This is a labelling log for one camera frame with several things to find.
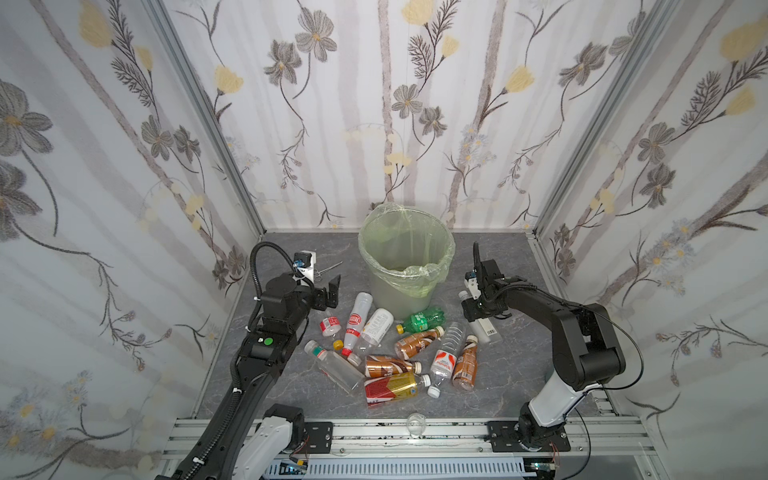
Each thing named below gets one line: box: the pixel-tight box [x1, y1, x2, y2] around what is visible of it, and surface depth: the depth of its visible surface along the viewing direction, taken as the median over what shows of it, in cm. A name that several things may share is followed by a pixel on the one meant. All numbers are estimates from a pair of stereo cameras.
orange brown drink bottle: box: [452, 334, 479, 391], surface depth 83 cm
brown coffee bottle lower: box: [364, 355, 422, 378], surface depth 83 cm
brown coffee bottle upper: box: [394, 326, 445, 361], surface depth 87 cm
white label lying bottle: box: [361, 307, 395, 346], surface depth 90 cm
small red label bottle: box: [319, 316, 342, 337], surface depth 91 cm
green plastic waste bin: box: [358, 203, 456, 321], surface depth 90 cm
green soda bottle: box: [396, 308, 447, 335], surface depth 92 cm
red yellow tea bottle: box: [364, 372, 432, 405], surface depth 78 cm
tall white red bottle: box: [342, 292, 373, 357], surface depth 92 cm
